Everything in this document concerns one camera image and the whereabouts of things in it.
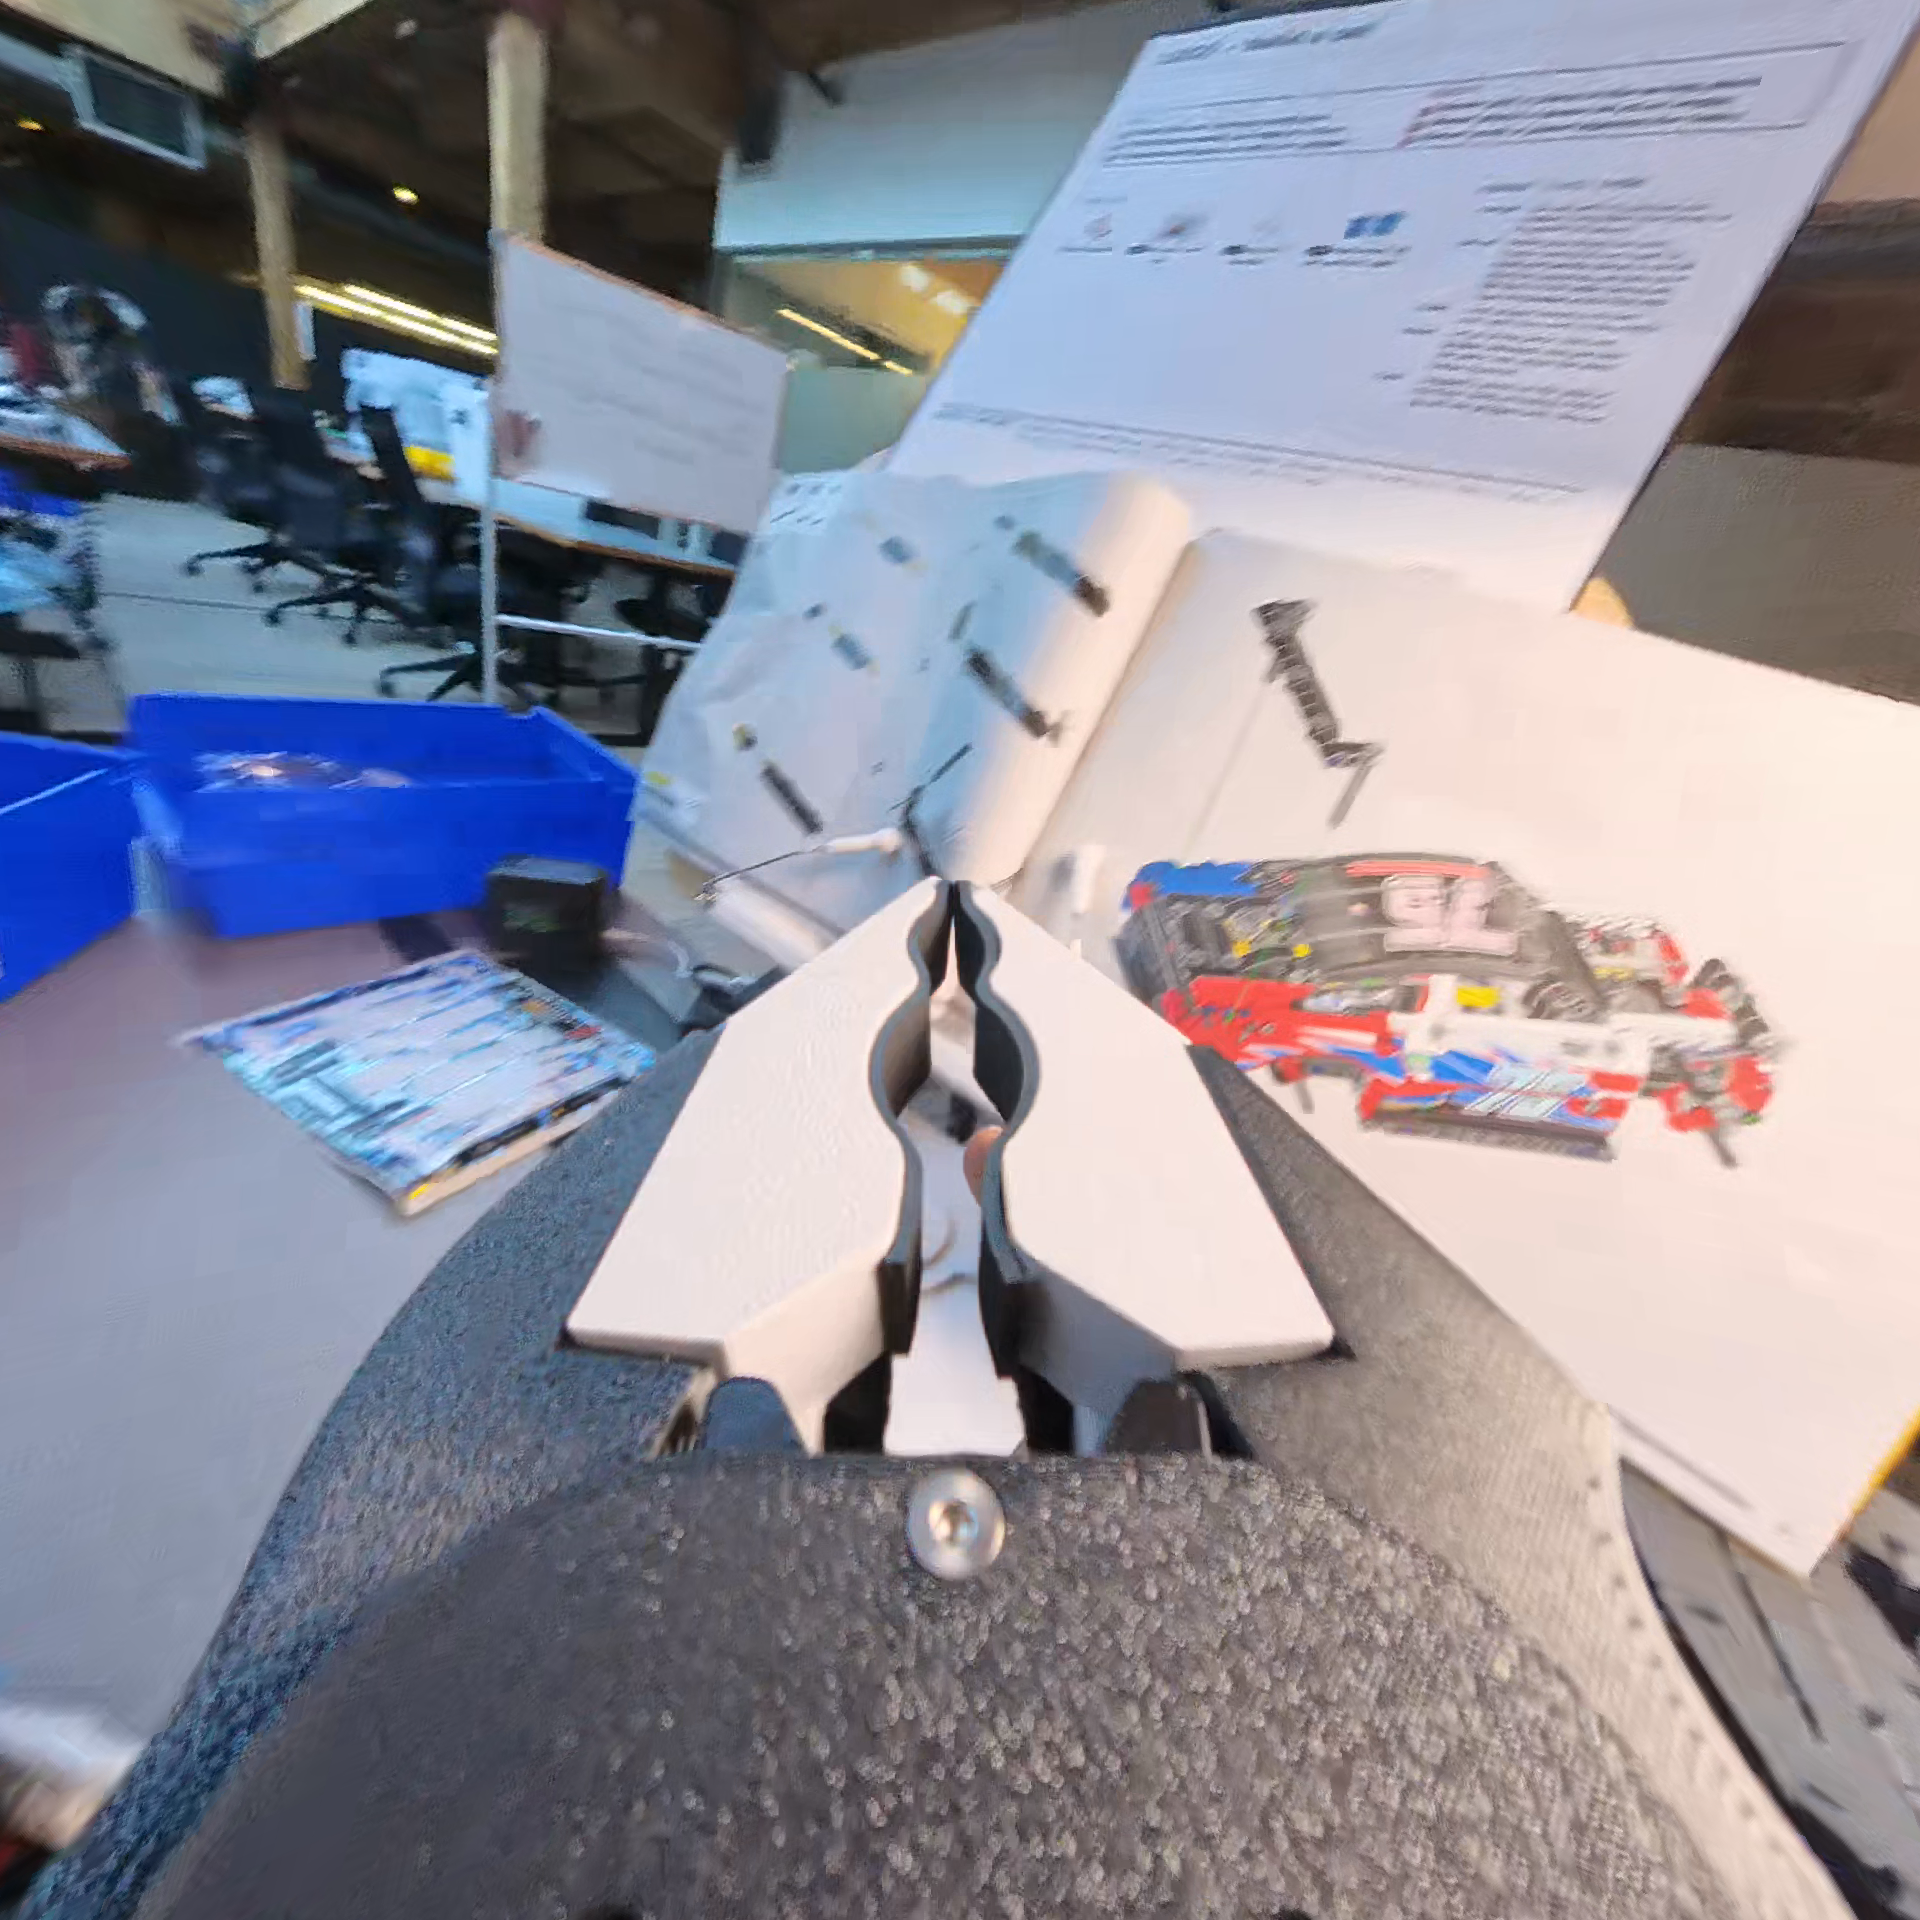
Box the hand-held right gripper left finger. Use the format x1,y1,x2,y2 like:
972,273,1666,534
564,879,955,1454

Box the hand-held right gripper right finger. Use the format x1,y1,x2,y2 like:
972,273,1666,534
950,881,1338,1454

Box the open lego instruction booklet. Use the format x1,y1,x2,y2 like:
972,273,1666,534
630,468,1920,1576

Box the small black timer device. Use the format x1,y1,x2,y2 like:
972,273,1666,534
483,857,614,969

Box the shiny sticker sheet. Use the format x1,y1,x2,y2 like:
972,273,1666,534
180,948,659,1216

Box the blue plastic bin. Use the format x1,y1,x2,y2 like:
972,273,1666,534
0,732,143,1004
127,691,641,940

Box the black office chair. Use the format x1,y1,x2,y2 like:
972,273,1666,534
269,404,506,649
183,387,359,593

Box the white whiteboard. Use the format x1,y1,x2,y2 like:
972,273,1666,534
490,230,794,534

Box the dark printed box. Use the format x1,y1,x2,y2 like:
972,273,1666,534
1627,1440,1920,1920

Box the white printed paper sheet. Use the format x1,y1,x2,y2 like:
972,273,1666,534
891,0,1920,607

